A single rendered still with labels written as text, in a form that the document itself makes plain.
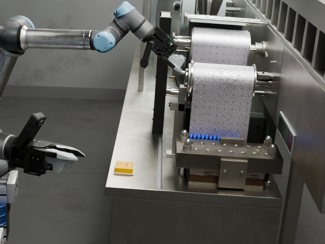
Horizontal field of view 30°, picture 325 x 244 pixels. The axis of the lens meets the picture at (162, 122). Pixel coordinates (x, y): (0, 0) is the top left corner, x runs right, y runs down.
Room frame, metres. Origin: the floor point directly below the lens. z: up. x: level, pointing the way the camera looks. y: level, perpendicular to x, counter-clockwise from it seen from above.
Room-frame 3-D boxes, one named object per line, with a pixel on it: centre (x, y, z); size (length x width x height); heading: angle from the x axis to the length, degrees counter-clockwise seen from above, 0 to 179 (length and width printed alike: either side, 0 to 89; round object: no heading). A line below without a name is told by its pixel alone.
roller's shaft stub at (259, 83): (2.36, -0.39, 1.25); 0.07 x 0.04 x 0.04; 91
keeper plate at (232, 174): (2.08, -0.28, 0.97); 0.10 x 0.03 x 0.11; 91
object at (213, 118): (2.29, -0.23, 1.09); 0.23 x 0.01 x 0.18; 91
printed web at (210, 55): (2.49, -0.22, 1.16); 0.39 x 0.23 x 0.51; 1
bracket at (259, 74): (2.36, -0.39, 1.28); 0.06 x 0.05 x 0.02; 91
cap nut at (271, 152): (2.13, -0.42, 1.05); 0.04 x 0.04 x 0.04
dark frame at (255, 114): (2.40, -0.26, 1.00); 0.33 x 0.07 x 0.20; 91
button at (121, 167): (2.19, 0.14, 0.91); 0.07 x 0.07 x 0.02; 1
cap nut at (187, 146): (2.13, -0.10, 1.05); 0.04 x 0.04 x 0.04
